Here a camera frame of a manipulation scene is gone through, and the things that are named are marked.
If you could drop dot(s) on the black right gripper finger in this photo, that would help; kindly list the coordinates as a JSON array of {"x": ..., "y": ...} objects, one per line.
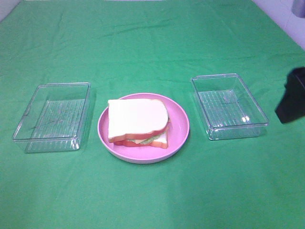
[{"x": 292, "y": 105}]

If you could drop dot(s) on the toy bread slice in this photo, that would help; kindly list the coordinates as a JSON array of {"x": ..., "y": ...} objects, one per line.
[
  {"x": 161, "y": 142},
  {"x": 136, "y": 119}
]

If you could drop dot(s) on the green toy lettuce leaf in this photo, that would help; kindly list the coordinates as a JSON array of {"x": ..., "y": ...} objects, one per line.
[{"x": 147, "y": 140}]

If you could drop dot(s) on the yellow toy cheese slice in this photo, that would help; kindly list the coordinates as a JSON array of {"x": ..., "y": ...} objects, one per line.
[{"x": 137, "y": 141}]

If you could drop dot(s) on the right clear plastic tray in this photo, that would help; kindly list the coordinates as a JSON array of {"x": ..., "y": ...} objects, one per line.
[{"x": 227, "y": 107}]

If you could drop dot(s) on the clear plastic tray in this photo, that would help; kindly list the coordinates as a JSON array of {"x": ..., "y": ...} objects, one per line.
[
  {"x": 55, "y": 118},
  {"x": 227, "y": 107}
]

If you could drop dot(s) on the green tablecloth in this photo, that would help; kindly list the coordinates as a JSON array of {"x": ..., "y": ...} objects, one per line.
[{"x": 155, "y": 46}]

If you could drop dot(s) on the left clear plastic tray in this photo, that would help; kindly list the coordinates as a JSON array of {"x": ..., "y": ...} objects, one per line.
[{"x": 55, "y": 118}]

